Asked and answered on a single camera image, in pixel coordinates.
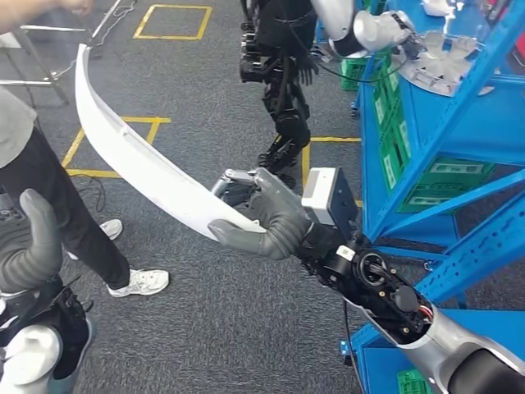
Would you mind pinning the white curved plastic part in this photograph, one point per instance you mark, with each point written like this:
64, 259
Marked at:
143, 163

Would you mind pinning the grey metal table frame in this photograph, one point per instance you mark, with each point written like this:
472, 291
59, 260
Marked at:
53, 27

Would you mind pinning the silver wheel hubcap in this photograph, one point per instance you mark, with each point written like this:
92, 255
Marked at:
443, 65

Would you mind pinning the green plastic crate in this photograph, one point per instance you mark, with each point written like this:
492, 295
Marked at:
389, 158
352, 73
412, 383
451, 174

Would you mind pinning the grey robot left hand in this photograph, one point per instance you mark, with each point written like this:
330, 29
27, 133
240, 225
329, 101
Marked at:
37, 255

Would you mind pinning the blue metal shelf rack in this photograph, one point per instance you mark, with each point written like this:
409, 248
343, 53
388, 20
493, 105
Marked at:
471, 125

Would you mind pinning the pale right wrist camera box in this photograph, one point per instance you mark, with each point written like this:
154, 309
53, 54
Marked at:
328, 196

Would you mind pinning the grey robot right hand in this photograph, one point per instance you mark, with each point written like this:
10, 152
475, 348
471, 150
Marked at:
283, 223

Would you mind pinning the black and white humanoid robot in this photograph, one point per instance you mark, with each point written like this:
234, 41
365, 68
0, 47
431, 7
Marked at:
287, 125

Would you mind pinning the yellow floor tape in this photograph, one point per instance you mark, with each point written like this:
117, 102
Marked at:
172, 37
90, 173
305, 163

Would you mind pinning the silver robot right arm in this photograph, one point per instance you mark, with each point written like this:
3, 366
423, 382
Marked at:
446, 348

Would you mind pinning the person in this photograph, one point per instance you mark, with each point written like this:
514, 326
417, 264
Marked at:
53, 201

